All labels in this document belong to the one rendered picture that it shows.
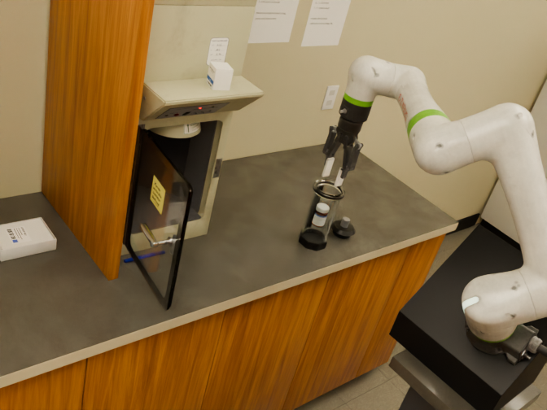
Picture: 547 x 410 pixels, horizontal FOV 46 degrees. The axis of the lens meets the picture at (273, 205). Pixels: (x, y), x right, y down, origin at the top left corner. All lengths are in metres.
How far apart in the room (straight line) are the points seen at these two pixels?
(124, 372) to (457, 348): 0.93
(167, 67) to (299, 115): 1.17
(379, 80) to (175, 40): 0.61
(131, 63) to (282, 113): 1.25
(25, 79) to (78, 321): 0.75
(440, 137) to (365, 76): 0.43
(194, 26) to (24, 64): 0.58
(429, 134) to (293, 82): 1.19
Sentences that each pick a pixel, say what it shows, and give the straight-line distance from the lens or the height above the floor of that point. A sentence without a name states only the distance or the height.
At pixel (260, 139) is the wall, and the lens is 2.72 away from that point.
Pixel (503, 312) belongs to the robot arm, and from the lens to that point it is 1.65.
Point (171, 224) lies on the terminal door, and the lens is 1.63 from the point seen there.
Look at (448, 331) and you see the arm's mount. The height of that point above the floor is 1.06.
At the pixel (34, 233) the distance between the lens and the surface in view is 2.01.
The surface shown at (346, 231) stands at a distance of 2.30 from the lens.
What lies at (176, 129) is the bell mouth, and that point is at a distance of 1.88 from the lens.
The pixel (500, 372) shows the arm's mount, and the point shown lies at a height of 1.07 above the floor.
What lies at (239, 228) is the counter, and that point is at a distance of 2.22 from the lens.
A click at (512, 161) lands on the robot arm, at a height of 1.61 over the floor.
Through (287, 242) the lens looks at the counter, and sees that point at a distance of 2.22.
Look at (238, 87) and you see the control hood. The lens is 1.80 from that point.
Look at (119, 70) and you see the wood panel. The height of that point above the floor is 1.56.
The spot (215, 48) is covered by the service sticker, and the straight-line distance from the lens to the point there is 1.79.
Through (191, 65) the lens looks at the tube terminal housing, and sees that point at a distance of 1.77.
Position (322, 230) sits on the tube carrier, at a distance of 2.17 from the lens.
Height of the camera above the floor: 2.18
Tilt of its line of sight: 31 degrees down
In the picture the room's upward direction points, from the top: 15 degrees clockwise
